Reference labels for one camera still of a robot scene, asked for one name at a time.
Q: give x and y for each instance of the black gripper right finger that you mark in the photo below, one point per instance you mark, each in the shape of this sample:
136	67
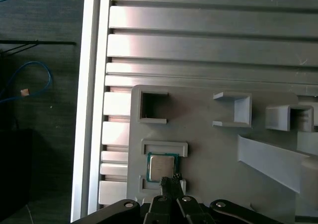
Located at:
188	209

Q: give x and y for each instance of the silver green-edged CPU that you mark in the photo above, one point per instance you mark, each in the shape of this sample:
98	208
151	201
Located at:
161	165

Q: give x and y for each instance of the small brown tag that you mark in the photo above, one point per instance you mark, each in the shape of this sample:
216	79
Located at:
24	93

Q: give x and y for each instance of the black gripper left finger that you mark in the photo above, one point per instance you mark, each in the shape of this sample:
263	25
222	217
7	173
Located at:
159	209

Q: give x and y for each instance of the grey plastic parts rack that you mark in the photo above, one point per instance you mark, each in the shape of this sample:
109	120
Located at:
211	147

